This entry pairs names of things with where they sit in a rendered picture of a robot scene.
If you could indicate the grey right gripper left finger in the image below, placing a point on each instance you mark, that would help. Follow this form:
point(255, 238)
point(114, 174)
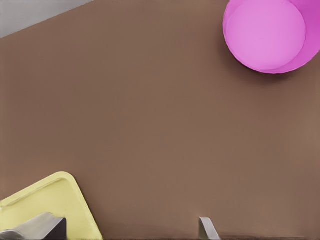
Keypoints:
point(37, 227)

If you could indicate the yellow tray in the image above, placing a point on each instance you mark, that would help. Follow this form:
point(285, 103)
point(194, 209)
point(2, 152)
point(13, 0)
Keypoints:
point(62, 197)

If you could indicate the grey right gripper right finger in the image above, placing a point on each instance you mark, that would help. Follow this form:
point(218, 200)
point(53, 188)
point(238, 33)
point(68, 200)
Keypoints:
point(208, 228)

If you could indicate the pink bowl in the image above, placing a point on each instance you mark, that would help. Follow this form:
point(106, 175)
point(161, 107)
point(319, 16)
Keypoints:
point(267, 35)

